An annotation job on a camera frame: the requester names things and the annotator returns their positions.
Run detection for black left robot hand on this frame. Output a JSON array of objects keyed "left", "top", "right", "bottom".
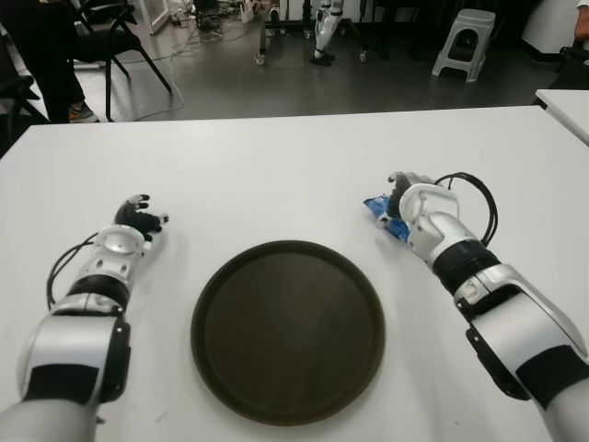
[{"left": 113, "top": 193, "right": 171, "bottom": 243}]

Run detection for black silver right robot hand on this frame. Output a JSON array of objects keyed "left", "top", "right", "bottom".
[{"left": 387, "top": 170, "right": 436, "bottom": 218}]

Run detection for blue Oreo packet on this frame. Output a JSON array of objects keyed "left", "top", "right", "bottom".
[{"left": 362, "top": 192, "right": 410, "bottom": 243}]

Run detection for black folding chair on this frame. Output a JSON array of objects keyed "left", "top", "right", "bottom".
[
  {"left": 68, "top": 0, "right": 174, "bottom": 123},
  {"left": 0, "top": 27, "right": 52, "bottom": 157}
]

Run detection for round dark brown tray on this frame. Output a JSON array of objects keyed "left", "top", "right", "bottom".
[{"left": 190, "top": 238, "right": 387, "bottom": 427}]

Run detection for white humanoid robot leg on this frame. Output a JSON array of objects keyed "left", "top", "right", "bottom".
[{"left": 308, "top": 0, "right": 347, "bottom": 67}]

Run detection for grey plastic stool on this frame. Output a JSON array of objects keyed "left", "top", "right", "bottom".
[{"left": 431, "top": 7, "right": 497, "bottom": 84}]

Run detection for white side table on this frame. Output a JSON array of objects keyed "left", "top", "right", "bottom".
[{"left": 533, "top": 87, "right": 589, "bottom": 148}]

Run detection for standing person in black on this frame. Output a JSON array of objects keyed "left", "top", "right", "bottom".
[{"left": 0, "top": 0, "right": 100, "bottom": 124}]

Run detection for white framed panel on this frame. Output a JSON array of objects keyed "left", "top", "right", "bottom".
[{"left": 137, "top": 0, "right": 175, "bottom": 34}]

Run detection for black office chair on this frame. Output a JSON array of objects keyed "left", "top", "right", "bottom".
[{"left": 547, "top": 43, "right": 589, "bottom": 91}]

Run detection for seated person in white shirt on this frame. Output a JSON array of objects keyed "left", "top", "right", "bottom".
[{"left": 572, "top": 0, "right": 589, "bottom": 42}]

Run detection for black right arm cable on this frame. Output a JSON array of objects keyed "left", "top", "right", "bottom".
[{"left": 434, "top": 172, "right": 499, "bottom": 245}]

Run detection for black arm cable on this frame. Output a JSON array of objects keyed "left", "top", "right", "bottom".
[
  {"left": 434, "top": 172, "right": 499, "bottom": 245},
  {"left": 45, "top": 232, "right": 100, "bottom": 310}
]

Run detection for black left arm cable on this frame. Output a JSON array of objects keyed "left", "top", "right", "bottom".
[{"left": 45, "top": 232, "right": 100, "bottom": 310}]

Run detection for white floor cable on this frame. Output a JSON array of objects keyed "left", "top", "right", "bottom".
[{"left": 117, "top": 22, "right": 217, "bottom": 122}]

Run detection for tangled floor cables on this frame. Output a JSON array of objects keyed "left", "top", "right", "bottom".
[{"left": 183, "top": 11, "right": 259, "bottom": 50}]

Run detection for black wheeled metal frame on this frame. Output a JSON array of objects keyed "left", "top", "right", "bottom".
[{"left": 251, "top": 0, "right": 369, "bottom": 65}]

